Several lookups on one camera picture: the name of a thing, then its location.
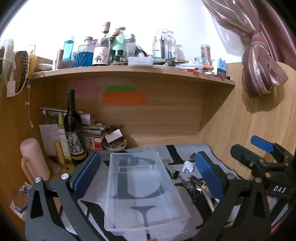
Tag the handwritten paper note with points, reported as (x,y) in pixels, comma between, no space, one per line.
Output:
(48,139)

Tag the round glass bottle blue liquid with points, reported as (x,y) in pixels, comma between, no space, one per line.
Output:
(85,54)

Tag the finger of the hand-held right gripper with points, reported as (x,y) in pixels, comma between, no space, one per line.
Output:
(242,154)
(261,143)

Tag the pink sticky note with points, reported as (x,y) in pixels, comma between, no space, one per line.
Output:
(82,89)

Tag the red and white box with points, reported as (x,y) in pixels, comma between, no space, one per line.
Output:
(96,142)

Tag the grey flat stone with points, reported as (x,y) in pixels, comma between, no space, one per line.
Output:
(56,168)

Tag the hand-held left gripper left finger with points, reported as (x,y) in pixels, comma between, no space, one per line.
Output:
(86,170)

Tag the stack of books and papers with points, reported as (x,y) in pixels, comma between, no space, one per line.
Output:
(53,111)

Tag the white bowl of pebbles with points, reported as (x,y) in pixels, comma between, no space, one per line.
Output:
(115,146)

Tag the clear plastic storage bin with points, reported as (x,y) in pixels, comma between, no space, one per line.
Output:
(143,185)

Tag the green sticky note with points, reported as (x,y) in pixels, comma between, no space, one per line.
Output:
(121,88)

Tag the clear glass bottle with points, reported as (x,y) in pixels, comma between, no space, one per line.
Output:
(129,46)

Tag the orange marker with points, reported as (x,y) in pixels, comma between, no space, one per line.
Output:
(208,68)

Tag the brown cylinder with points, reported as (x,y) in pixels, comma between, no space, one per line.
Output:
(60,58)

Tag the grey mat with black letters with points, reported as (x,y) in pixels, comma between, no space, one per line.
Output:
(192,148)

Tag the tall bottle of blue liquid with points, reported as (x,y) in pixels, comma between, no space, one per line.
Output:
(67,49)

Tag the silver key bunch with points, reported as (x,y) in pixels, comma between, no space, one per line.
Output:
(187,184)

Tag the white plug adapter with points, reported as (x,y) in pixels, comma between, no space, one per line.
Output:
(187,168)

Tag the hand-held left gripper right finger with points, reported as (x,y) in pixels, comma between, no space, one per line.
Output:
(208,176)

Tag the clear bottle with white label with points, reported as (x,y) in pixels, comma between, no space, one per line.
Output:
(101,46)

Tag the green and white tube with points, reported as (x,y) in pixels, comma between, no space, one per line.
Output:
(62,136)

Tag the wooden shelf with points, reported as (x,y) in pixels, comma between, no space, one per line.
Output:
(129,71)

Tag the green pump bottle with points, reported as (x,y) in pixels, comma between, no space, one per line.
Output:
(119,39)

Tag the yellow tube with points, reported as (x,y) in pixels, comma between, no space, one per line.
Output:
(59,153)

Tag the tall glass jar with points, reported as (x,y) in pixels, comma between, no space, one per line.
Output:
(205,54)

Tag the dark wine bottle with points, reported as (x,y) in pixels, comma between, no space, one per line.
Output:
(74,129)

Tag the silver metal rod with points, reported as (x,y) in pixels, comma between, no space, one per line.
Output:
(208,199)

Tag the patterned headband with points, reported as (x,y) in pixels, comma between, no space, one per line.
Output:
(23,67)

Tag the pink striped curtain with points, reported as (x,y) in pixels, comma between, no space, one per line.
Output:
(261,46)

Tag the blue and white card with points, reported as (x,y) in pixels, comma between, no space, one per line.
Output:
(19,206)

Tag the dark green bottle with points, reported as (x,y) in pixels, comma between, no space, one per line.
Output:
(116,55)

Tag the white paper tag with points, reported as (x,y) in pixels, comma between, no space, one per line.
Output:
(10,88)

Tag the orange sticky note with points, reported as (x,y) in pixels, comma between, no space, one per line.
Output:
(124,99)

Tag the small clear plastic box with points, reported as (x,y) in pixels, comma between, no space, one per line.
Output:
(140,61)

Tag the white cloth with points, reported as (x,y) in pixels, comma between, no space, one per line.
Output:
(8,46)

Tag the small glass jar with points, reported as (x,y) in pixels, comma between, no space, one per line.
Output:
(198,60)

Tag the clear plastic packaging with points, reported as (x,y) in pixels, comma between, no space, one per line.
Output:
(161,44)

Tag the small white box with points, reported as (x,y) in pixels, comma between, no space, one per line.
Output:
(113,135)

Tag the small black clip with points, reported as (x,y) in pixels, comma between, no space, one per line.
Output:
(175,174)

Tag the blue plastic block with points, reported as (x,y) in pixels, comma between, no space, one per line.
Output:
(221,67)

